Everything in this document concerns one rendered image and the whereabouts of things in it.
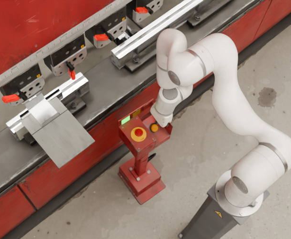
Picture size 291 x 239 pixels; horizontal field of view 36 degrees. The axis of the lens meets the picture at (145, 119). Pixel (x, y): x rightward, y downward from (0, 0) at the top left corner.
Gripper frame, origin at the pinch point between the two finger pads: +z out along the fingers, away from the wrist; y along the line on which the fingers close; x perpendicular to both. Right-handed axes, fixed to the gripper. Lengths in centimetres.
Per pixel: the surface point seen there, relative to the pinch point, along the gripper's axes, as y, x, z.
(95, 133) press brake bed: -15.3, -24.7, 16.1
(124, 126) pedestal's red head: -8.3, -12.7, 7.3
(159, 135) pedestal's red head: 3.3, 0.0, 13.8
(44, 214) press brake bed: -8, -65, 81
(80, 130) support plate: -11.4, -34.4, -14.5
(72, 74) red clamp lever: -26, -27, -33
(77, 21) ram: -33, -20, -55
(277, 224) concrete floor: 77, 46, 78
